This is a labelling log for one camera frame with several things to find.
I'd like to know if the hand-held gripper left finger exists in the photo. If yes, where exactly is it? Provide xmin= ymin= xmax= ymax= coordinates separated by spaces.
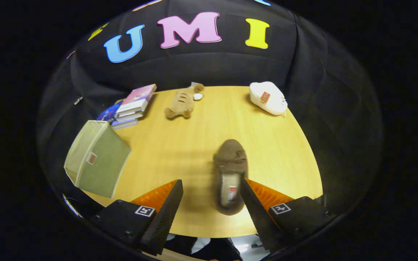
xmin=92 ymin=179 xmax=184 ymax=256

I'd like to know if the grey cover book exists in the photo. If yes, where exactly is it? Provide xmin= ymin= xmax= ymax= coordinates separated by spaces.
xmin=114 ymin=111 xmax=145 ymax=123

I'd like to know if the person's dark clothing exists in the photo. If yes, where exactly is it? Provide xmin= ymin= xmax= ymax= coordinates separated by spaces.
xmin=165 ymin=235 xmax=242 ymax=261

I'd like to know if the pink cover book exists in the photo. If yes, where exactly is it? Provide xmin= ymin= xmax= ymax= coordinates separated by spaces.
xmin=116 ymin=84 xmax=157 ymax=113

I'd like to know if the brown fuzzy shoe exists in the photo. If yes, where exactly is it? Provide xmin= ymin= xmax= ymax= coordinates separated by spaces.
xmin=213 ymin=139 xmax=249 ymax=216

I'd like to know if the green fabric storage box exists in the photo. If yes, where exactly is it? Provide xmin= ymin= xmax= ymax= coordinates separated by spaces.
xmin=64 ymin=120 xmax=132 ymax=199

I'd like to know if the tan plush toy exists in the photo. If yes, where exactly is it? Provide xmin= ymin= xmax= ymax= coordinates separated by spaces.
xmin=164 ymin=82 xmax=205 ymax=119

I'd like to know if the white plush toy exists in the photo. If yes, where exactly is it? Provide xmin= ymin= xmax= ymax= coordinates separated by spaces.
xmin=249 ymin=82 xmax=288 ymax=116

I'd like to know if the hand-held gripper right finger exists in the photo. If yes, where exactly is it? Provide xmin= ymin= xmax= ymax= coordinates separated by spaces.
xmin=240 ymin=178 xmax=337 ymax=253

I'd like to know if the light blue cover book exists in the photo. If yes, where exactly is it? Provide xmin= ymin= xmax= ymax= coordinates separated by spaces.
xmin=112 ymin=119 xmax=139 ymax=130

